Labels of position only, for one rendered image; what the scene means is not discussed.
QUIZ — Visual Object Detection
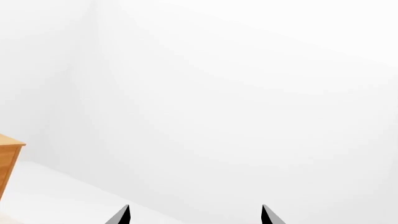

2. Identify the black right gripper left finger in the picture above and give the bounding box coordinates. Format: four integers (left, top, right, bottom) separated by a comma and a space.
104, 203, 132, 224

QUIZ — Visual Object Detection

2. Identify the wooden table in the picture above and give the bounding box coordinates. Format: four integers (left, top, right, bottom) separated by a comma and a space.
0, 133, 27, 202

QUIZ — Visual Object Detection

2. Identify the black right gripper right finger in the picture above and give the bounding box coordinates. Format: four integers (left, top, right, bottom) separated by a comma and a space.
261, 203, 287, 224

